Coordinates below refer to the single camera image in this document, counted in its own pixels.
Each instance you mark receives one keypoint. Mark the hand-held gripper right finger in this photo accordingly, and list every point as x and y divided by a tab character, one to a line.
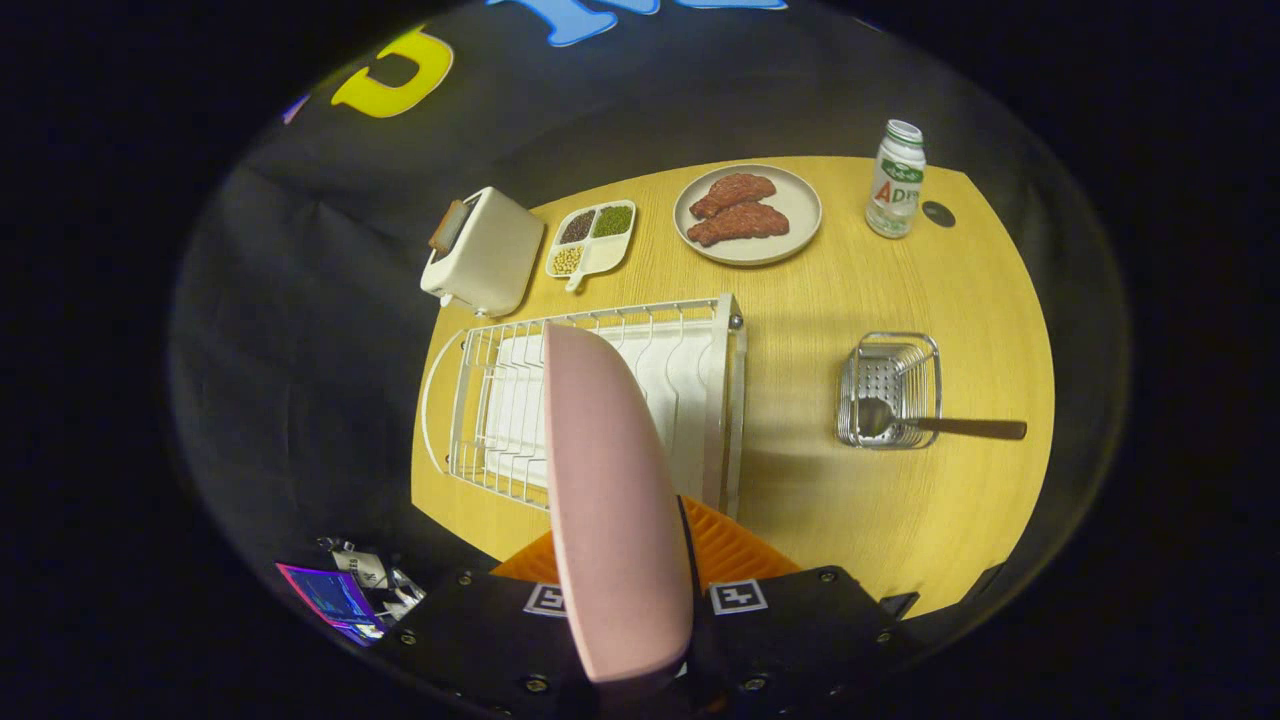
790	630

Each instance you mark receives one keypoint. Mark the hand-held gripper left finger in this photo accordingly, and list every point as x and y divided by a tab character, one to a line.
480	630

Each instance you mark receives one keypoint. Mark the pink plate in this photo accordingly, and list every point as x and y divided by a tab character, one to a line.
610	520

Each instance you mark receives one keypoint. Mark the white divided dish with beans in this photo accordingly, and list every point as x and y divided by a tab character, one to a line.
605	253

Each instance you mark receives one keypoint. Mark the beige plate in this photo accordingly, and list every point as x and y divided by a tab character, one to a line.
797	215

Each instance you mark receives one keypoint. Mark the crumpled white wrapper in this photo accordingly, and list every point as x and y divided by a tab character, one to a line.
368	570

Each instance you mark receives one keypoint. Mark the purple glowing screen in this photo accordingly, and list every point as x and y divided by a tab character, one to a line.
330	598

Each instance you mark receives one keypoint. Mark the cream toaster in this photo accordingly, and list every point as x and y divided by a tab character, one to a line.
490	255

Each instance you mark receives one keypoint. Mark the toast slice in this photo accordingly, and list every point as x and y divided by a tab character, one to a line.
448	228

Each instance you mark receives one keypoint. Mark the brown meat piece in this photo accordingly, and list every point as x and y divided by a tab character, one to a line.
735	190
740	223

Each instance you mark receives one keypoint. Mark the white green-label bottle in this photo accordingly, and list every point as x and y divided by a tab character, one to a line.
893	195

